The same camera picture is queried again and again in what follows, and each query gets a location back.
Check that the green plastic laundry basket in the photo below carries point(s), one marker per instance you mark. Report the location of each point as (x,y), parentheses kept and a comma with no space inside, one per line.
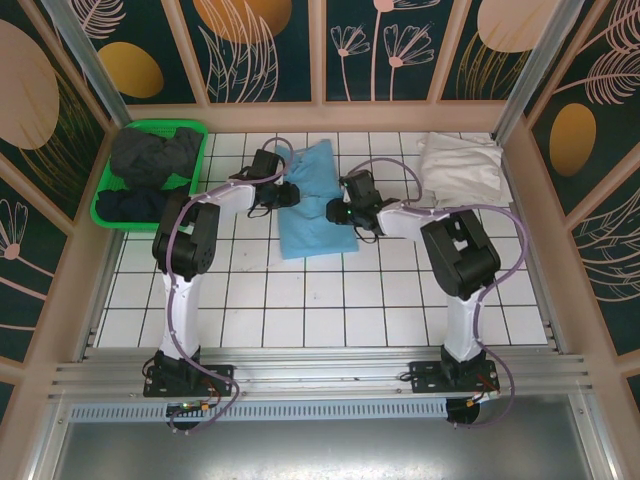
(197,150)

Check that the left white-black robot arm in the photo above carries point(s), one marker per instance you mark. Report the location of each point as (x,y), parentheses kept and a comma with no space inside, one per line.
(182,315)

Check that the aluminium frame post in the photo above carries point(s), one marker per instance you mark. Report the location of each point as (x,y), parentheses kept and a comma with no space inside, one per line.
(540,65)
(95,65)

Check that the light blue printed t-shirt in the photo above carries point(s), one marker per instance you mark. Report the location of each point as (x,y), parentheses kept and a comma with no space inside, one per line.
(315,235)

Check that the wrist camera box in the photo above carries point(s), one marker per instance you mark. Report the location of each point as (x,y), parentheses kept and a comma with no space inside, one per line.
(358,186)
(266,164)

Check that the navy blue t-shirt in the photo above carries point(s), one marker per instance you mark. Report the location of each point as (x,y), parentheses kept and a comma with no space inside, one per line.
(130,205)

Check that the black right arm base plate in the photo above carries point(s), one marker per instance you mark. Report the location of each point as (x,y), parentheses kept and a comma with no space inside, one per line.
(425,375)

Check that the folded white t-shirt stack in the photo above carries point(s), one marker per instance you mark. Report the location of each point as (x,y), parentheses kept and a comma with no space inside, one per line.
(462,167)

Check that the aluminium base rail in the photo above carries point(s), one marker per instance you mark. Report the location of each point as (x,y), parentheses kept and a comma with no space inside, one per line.
(320,367)

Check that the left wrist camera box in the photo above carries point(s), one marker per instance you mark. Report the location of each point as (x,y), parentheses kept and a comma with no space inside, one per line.
(266,164)

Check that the dark grey t-shirt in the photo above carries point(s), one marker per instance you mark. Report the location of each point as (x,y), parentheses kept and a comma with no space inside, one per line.
(150,155)

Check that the grey metal shelf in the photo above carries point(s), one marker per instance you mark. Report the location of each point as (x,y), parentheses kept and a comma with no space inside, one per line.
(320,452)

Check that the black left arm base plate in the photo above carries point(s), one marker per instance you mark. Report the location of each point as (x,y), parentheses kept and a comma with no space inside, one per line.
(220,375)

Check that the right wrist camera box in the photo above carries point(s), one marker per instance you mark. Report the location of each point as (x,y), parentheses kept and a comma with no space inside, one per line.
(358,186)

